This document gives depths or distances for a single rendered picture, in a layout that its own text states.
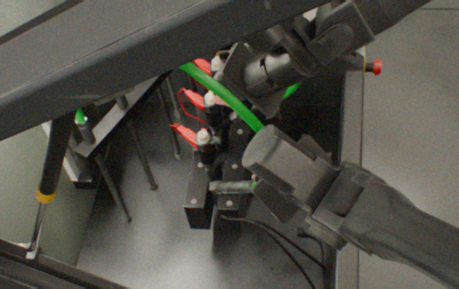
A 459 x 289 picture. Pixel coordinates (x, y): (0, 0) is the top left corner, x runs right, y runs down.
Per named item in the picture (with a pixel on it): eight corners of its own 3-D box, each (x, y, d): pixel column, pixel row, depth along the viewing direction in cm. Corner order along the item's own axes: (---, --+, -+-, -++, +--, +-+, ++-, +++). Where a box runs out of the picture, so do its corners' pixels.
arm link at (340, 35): (359, 41, 86) (355, 16, 93) (298, -30, 82) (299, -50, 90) (284, 98, 91) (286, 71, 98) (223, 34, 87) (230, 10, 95)
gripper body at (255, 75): (231, 44, 101) (263, 25, 95) (281, 89, 104) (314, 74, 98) (213, 76, 97) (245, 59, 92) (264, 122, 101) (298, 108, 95)
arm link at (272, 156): (347, 255, 73) (392, 186, 73) (261, 197, 70) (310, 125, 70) (302, 227, 84) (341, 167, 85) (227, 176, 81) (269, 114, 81)
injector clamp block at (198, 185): (246, 250, 135) (238, 209, 123) (196, 246, 137) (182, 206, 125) (264, 111, 155) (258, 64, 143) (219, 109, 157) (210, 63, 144)
